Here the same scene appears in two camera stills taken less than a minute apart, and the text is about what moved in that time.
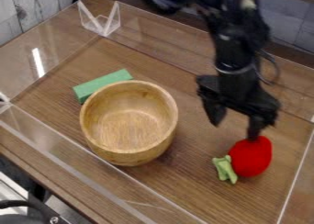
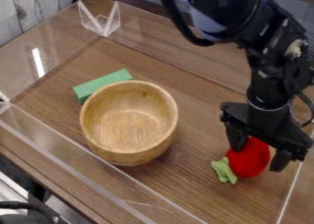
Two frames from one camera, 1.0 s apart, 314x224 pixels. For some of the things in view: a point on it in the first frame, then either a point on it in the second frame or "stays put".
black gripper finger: x=217 y=109 to x=237 y=135
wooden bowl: x=128 y=118 stays put
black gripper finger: x=256 y=124 to x=280 y=160
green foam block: x=85 y=89 stays put
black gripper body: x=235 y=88 to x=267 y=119
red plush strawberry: x=252 y=156 stays put
